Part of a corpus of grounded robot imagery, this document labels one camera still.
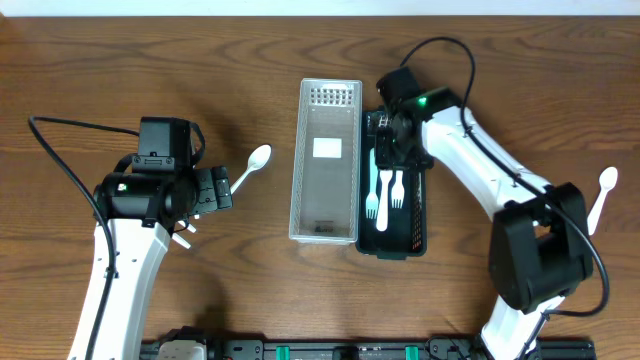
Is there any white plastic fork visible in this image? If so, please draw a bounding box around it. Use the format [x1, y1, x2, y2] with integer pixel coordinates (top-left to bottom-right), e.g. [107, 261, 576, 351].
[391, 170, 405, 209]
[376, 170, 393, 232]

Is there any white plastic spoon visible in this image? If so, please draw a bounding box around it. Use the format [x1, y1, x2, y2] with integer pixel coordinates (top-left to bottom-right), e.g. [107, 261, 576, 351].
[228, 144, 272, 195]
[587, 166, 619, 235]

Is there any black plastic basket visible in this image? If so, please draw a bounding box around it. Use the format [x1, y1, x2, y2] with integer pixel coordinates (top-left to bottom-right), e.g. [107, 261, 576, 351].
[356, 106, 428, 260]

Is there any pale green plastic fork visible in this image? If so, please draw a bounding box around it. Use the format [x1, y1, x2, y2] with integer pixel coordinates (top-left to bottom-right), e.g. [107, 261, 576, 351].
[365, 148, 379, 220]

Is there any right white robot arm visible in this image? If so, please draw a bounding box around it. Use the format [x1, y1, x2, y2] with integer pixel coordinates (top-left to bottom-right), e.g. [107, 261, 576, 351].
[376, 85, 601, 359]

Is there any clear plastic basket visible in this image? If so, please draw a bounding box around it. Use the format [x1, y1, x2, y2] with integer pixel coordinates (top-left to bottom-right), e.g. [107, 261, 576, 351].
[289, 78, 362, 245]

